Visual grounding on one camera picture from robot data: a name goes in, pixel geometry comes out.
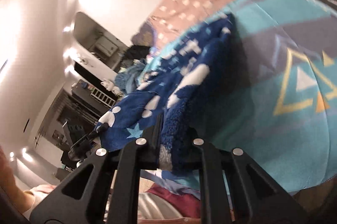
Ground black garment pile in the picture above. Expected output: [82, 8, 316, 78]
[122, 45, 151, 62]

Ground dark shelf unit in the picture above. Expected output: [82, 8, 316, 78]
[34, 12, 128, 168]

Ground blue fleece garment white patches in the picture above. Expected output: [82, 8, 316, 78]
[98, 13, 236, 171]

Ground turquoise grey patterned bedspread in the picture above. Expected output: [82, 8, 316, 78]
[142, 0, 337, 198]

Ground purple patterned pillow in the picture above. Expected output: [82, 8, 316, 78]
[131, 21, 155, 47]

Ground teal blue blanket heap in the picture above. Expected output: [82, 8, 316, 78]
[114, 59, 146, 94]

